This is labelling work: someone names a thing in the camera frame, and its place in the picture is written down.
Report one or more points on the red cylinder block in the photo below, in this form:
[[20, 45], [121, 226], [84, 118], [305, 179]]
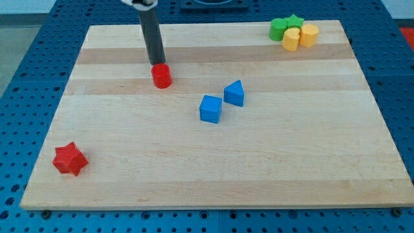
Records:
[[161, 75]]

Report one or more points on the blue cube block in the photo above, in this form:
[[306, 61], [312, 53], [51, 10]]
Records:
[[210, 109]]

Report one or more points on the blue triangle block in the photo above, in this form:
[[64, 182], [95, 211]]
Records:
[[234, 94]]

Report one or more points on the wooden board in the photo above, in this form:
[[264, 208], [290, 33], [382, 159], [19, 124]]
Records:
[[310, 133]]

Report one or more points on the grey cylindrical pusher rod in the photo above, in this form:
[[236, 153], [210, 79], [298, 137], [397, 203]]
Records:
[[151, 32]]

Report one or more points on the green cylinder block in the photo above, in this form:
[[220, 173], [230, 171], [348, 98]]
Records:
[[277, 29]]

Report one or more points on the yellow heart block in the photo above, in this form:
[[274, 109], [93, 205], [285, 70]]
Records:
[[291, 39]]

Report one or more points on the green star block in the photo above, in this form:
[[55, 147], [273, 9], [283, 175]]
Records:
[[294, 21]]

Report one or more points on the yellow hexagon block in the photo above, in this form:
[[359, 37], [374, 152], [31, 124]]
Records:
[[308, 35]]

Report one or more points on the red star block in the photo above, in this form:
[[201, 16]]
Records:
[[69, 159]]

